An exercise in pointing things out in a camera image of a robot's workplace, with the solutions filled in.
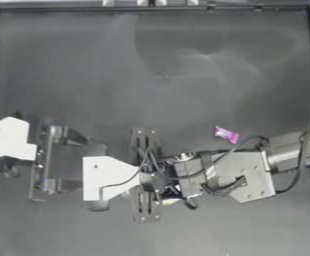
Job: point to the black table frame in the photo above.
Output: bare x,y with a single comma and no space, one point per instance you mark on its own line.
51,6

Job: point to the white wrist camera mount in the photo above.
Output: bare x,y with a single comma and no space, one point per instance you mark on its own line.
11,140
109,176

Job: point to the silver frame bracket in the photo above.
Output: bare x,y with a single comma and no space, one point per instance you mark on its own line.
109,2
193,2
142,2

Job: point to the purple candy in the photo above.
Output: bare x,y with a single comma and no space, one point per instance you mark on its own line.
226,134

